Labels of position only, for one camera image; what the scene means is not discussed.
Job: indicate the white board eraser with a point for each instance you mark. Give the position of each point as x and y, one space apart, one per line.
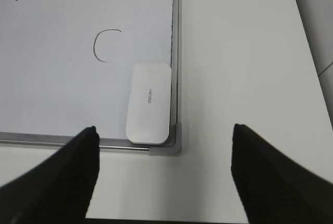
148 115

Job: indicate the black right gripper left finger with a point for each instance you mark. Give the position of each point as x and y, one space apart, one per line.
58 190

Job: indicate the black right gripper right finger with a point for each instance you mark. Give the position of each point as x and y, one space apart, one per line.
272 187

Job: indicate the white board with grey frame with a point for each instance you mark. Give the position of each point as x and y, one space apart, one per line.
68 64

